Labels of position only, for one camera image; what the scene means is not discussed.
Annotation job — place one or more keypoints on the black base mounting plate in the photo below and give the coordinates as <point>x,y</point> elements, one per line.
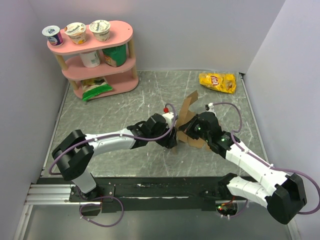
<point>114,194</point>

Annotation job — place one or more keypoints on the pink three-tier shelf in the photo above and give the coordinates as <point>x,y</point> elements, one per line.
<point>122,79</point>

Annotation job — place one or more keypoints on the electronics board with LEDs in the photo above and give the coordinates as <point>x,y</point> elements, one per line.
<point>227,209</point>

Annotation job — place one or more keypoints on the green white snack bag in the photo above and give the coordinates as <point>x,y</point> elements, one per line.
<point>93,87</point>

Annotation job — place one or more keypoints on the peach Chobani yogurt cup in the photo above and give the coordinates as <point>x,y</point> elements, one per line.
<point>76,31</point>

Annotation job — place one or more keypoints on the brown cardboard box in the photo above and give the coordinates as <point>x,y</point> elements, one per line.
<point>184,116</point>

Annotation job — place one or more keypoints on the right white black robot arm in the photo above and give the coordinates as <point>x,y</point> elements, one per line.
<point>281,194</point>

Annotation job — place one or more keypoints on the green can on middle shelf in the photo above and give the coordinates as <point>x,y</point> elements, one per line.
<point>115,56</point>

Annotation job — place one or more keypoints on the white Chobani yogurt cup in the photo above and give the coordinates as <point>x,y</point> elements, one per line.
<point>100,30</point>

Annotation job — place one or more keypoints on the yellow Lays chips bag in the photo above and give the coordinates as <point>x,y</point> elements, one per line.
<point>220,82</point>

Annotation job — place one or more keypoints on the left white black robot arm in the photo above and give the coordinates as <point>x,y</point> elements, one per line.
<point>74,153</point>

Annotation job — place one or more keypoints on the white cup on middle shelf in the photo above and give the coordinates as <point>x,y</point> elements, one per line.
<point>90,59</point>

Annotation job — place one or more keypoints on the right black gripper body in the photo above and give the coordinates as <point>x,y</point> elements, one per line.
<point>193,129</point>

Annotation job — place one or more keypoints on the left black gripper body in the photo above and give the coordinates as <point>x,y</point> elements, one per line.
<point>166,141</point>

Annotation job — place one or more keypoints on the blue white yogurt cup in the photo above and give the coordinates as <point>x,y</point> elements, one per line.
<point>53,35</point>

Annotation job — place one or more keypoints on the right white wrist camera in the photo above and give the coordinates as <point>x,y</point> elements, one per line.
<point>210,107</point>

